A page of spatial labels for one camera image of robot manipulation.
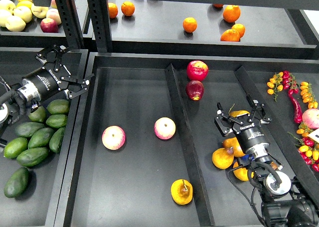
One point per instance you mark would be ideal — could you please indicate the orange fruit far left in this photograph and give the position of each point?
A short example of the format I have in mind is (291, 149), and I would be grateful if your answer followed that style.
(113, 10)

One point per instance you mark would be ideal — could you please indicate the green avocado far left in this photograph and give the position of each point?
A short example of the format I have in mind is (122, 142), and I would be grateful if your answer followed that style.
(15, 147)

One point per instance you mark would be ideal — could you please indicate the yellow pear pile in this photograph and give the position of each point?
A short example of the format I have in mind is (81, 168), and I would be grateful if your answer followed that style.
(233, 144)
(222, 158)

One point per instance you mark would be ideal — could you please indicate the yellow pear brown end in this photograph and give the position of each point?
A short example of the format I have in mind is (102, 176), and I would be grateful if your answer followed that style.
(274, 166)

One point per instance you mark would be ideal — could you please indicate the red chili pepper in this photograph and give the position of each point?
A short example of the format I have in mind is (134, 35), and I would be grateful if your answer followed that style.
(297, 108)

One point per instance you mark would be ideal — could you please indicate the yellow cherry tomato vine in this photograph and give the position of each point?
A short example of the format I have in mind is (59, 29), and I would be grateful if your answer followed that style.
(308, 96)

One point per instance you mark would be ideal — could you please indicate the bright red apple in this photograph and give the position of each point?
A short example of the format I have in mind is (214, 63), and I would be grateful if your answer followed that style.
(197, 70)

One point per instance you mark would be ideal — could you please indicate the yellow pear left pile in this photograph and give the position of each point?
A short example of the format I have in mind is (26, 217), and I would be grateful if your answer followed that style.
(222, 158)

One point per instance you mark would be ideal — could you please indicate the green avocado top right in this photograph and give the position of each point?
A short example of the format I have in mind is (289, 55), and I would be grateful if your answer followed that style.
(59, 106)

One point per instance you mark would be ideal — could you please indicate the pale yellow apple stem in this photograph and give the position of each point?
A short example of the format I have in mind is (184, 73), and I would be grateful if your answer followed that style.
(39, 11)

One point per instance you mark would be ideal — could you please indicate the pink apple right edge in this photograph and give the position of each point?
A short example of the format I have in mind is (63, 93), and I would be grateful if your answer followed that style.
(311, 118)

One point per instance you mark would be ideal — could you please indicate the green avocado centre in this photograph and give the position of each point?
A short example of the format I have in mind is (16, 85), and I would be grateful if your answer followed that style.
(41, 137)

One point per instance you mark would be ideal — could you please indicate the yellow pear middle pile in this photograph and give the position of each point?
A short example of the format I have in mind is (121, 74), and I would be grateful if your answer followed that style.
(233, 144)

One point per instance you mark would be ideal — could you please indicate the yellow pear with stem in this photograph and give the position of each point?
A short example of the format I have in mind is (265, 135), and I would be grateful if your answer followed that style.
(181, 191)

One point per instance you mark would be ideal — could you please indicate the pale yellow apple middle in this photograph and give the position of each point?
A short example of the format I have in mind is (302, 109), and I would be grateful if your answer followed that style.
(24, 13)

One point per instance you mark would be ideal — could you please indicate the mixed cherry tomatoes lower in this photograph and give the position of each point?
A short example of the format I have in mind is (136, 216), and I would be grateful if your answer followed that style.
(307, 147)

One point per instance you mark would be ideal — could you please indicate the yellow pear upper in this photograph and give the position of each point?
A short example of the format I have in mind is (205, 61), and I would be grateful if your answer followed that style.
(236, 113)

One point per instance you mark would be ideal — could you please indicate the green avocado lower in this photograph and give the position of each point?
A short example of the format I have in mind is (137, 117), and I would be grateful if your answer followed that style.
(33, 156)

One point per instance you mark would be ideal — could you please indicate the green avocado middle left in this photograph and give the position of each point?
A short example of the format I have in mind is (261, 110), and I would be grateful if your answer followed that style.
(27, 129)

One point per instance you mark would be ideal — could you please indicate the peach pink apple shelf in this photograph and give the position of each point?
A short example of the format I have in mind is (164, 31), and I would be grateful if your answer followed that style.
(54, 14)

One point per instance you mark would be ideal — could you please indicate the dark red apple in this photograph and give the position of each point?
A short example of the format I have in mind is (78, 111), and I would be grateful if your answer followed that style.
(194, 90)

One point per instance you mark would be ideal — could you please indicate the green avocado right column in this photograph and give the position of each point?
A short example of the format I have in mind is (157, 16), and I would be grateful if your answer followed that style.
(56, 140)

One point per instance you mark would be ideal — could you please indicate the dark green avocado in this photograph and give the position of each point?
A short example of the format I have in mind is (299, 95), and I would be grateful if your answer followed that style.
(17, 183)

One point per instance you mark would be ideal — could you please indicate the orange fruit right small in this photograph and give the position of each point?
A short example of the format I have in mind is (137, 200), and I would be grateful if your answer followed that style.
(240, 28)

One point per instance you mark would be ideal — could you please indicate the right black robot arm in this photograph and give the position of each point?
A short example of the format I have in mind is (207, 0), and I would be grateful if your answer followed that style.
(277, 200)

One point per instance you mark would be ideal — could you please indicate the pink apple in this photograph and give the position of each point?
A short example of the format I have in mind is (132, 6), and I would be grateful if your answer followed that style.
(164, 128)
(113, 137)

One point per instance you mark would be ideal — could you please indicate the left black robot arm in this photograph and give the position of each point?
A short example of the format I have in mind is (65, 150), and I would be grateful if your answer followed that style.
(13, 105)

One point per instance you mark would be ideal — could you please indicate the cherry tomato vine left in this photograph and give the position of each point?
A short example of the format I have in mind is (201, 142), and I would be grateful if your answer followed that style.
(283, 80)

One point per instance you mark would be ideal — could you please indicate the orange fruit front right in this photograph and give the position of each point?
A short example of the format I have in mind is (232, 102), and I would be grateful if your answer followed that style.
(231, 35)

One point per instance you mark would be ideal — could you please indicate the red apple upper shelf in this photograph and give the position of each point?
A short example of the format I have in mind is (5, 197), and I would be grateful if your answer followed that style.
(49, 25)

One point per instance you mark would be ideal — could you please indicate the green avocado top left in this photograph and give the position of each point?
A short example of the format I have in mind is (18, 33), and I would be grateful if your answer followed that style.
(38, 115)

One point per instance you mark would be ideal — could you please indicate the pale yellow apple front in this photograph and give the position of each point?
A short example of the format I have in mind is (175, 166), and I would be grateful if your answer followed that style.
(15, 24)

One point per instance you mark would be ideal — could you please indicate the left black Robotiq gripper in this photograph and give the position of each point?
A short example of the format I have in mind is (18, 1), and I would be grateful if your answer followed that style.
(50, 79)

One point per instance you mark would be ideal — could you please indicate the pink apple left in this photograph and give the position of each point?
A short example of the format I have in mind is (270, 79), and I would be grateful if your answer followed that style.
(113, 137)

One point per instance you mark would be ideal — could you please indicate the pink apple centre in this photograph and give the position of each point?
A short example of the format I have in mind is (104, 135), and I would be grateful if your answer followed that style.
(164, 128)

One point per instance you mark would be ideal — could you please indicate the pale yellow apple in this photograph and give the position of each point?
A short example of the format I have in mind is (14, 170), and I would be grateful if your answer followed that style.
(15, 24)
(24, 13)

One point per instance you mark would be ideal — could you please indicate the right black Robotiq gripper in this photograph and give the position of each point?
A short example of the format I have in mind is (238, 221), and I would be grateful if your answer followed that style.
(249, 133)

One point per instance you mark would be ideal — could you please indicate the white price label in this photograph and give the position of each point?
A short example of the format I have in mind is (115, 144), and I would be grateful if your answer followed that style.
(314, 135)

